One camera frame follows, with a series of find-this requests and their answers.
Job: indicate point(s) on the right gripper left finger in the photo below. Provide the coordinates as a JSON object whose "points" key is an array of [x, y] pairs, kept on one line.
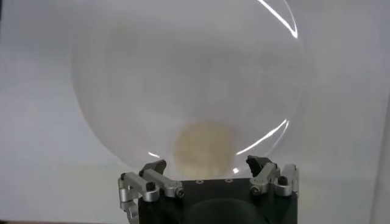
{"points": [[158, 180]]}

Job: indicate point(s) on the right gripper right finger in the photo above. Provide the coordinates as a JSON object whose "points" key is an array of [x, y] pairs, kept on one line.
{"points": [[265, 178]]}

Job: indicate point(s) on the cream steamed baozi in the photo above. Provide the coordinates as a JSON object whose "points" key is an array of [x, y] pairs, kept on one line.
{"points": [[204, 149]]}

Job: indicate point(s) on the white round plate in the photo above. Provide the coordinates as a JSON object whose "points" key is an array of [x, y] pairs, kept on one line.
{"points": [[182, 76]]}

